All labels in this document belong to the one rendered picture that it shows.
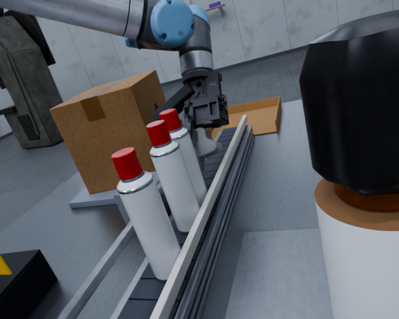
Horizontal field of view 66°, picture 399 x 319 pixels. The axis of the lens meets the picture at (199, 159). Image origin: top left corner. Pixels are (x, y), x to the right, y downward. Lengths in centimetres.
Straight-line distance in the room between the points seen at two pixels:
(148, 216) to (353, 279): 27
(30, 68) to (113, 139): 553
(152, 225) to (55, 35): 1044
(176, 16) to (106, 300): 49
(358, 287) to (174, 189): 34
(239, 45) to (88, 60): 456
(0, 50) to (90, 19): 584
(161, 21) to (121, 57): 930
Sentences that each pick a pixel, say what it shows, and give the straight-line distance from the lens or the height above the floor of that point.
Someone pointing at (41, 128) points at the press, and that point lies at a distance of 638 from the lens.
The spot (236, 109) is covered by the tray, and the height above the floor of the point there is 85.
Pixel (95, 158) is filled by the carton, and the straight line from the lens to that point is 92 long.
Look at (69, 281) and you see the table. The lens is 70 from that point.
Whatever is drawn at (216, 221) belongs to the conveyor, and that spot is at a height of 88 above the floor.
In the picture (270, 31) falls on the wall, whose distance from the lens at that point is 889.
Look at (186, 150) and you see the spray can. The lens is 56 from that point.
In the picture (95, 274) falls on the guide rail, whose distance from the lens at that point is 43.
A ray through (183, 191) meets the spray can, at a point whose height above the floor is 96.
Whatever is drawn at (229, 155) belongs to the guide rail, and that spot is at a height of 91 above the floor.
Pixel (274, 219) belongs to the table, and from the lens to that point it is 63.
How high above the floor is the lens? 120
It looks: 22 degrees down
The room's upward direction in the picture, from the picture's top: 17 degrees counter-clockwise
